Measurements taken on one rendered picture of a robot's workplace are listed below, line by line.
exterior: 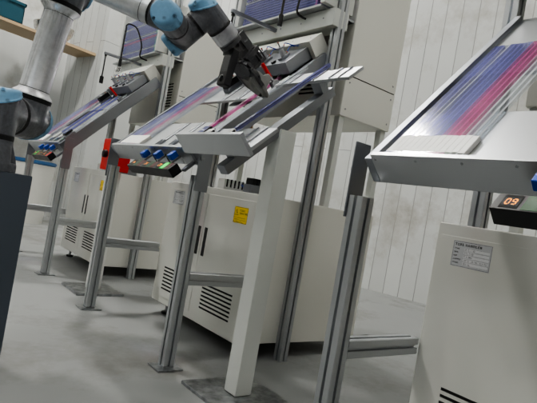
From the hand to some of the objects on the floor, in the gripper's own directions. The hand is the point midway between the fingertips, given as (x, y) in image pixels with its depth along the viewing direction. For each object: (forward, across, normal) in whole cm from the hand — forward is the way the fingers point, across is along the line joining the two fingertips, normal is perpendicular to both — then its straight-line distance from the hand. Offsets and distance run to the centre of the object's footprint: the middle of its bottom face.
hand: (262, 96), depth 164 cm
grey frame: (+64, +52, +69) cm, 107 cm away
